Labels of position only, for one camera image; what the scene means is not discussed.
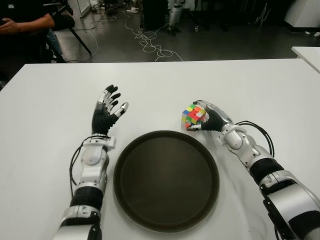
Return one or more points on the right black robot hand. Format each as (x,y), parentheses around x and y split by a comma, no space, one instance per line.
(217,120)

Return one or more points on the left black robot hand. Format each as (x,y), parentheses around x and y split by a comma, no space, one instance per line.
(102,121)

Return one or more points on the multicoloured Rubik's cube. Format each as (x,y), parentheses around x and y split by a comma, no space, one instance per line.
(193,115)

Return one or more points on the bystander bare forearm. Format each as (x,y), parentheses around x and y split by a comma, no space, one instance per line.
(30,25)

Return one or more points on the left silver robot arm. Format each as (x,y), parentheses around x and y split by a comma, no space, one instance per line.
(93,160)

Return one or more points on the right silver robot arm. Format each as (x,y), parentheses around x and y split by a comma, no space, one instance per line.
(235,141)

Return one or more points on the dark brown round plate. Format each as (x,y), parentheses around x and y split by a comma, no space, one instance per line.
(165,180)

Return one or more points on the black office chair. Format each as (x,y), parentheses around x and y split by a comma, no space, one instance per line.
(65,21)

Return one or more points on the white side table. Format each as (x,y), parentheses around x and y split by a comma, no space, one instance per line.
(308,56)

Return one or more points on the white humanoid robot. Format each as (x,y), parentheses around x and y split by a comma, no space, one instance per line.
(174,15)

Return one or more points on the folded metal stand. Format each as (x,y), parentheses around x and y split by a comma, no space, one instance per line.
(262,15)

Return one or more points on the white storage unit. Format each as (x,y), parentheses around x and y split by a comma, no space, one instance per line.
(80,6)

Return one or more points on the black cabinet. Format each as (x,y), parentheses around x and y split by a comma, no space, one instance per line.
(155,12)

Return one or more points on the white curved cabinet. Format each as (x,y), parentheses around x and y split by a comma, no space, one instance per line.
(303,11)

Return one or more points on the person in black t-shirt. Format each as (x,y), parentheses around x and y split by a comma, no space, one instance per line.
(22,7)

